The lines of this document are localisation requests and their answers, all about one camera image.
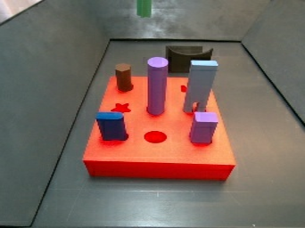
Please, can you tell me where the brown hexagon peg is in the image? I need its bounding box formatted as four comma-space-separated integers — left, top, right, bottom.
115, 63, 134, 92

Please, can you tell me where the short purple square peg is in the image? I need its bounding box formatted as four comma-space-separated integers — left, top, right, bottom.
190, 111, 218, 143

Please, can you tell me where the green star peg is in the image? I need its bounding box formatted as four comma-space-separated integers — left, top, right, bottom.
137, 0, 151, 18

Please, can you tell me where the red peg board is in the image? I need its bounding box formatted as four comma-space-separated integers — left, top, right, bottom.
83, 77, 236, 180

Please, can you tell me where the dark blue peg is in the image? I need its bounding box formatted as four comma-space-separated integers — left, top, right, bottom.
95, 112, 127, 141

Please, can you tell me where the light blue arch peg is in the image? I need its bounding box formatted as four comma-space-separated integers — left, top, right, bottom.
183, 60, 218, 113

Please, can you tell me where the tall purple cylinder peg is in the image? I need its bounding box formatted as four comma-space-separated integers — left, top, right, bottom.
147, 57, 169, 116

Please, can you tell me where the black curved holder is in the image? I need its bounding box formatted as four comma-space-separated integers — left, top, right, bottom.
166, 45, 213, 73

